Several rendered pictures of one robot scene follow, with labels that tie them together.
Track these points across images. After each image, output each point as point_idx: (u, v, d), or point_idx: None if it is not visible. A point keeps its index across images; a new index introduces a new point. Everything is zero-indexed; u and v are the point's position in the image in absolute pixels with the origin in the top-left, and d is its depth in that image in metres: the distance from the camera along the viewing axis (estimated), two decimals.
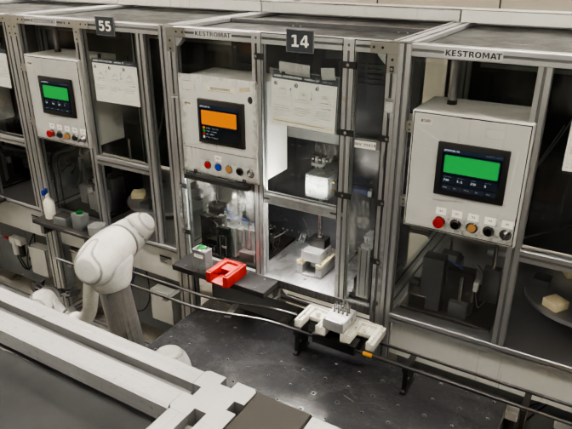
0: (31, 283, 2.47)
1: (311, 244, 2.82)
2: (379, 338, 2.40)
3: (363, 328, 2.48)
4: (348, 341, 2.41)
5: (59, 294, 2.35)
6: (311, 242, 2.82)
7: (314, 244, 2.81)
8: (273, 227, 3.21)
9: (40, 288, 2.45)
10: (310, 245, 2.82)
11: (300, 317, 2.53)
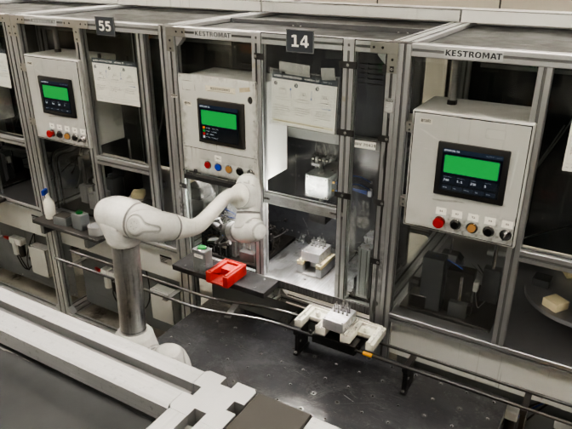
0: None
1: (312, 220, 2.76)
2: (379, 338, 2.40)
3: (363, 328, 2.48)
4: (348, 341, 2.41)
5: None
6: (311, 217, 2.76)
7: (315, 220, 2.76)
8: (273, 227, 3.21)
9: (214, 223, 2.68)
10: (311, 220, 2.77)
11: (300, 317, 2.53)
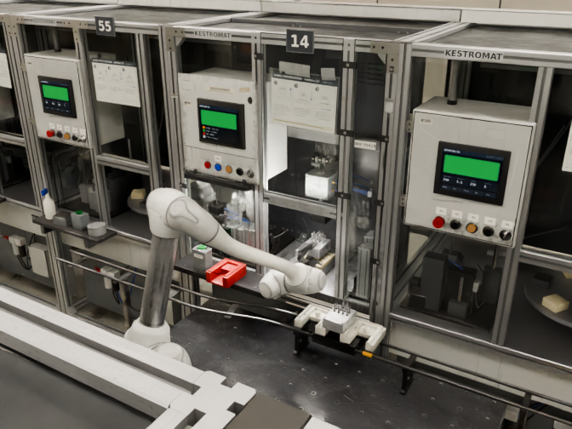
0: (309, 243, 2.70)
1: (312, 220, 2.76)
2: (379, 338, 2.40)
3: (363, 328, 2.48)
4: (348, 341, 2.41)
5: None
6: (311, 217, 2.76)
7: (315, 220, 2.76)
8: (273, 227, 3.21)
9: (303, 251, 2.69)
10: (311, 220, 2.77)
11: (300, 317, 2.53)
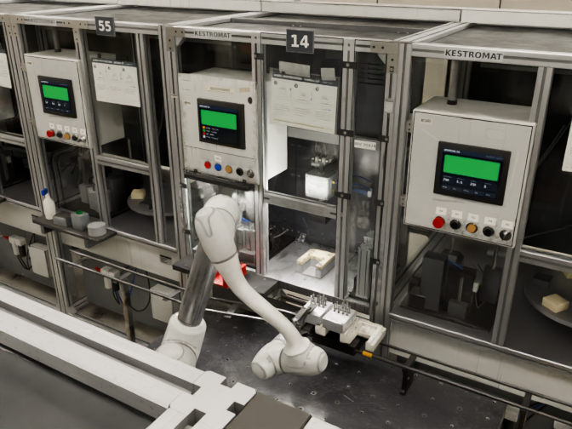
0: (307, 308, 2.42)
1: (312, 220, 2.76)
2: (379, 338, 2.40)
3: (363, 328, 2.48)
4: (348, 341, 2.41)
5: None
6: (311, 217, 2.76)
7: (315, 220, 2.76)
8: (273, 227, 3.21)
9: (300, 318, 2.41)
10: (311, 220, 2.77)
11: None
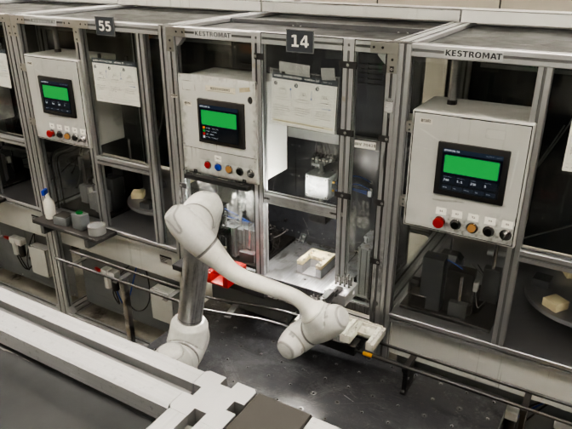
0: (334, 290, 2.32)
1: (312, 220, 2.76)
2: (379, 338, 2.40)
3: (363, 328, 2.48)
4: (348, 341, 2.41)
5: None
6: (311, 217, 2.76)
7: (315, 220, 2.76)
8: (273, 227, 3.21)
9: (328, 299, 2.31)
10: (311, 220, 2.77)
11: None
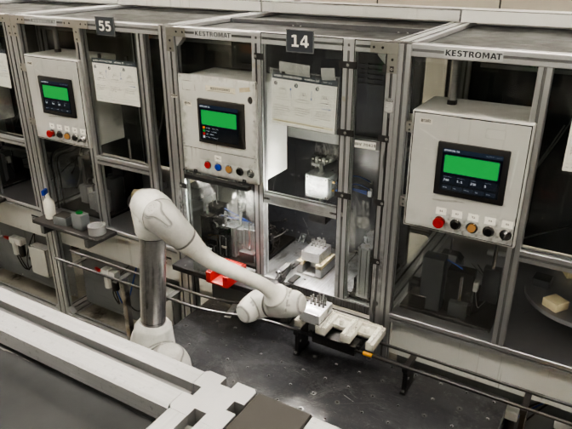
0: (291, 263, 2.58)
1: (312, 220, 2.76)
2: (379, 338, 2.40)
3: (363, 328, 2.48)
4: (348, 341, 2.41)
5: None
6: (311, 217, 2.76)
7: (315, 220, 2.76)
8: (273, 227, 3.21)
9: (285, 271, 2.57)
10: (311, 220, 2.77)
11: None
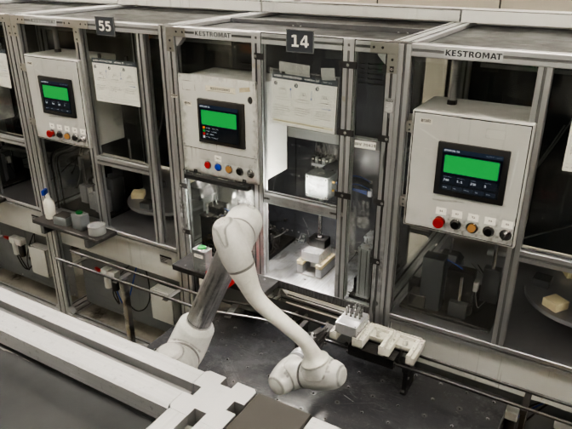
0: (324, 328, 2.40)
1: (311, 244, 2.82)
2: (419, 351, 2.32)
3: (402, 340, 2.40)
4: (387, 354, 2.33)
5: None
6: (311, 242, 2.82)
7: (314, 244, 2.81)
8: (273, 227, 3.21)
9: (317, 335, 2.38)
10: (310, 245, 2.82)
11: None
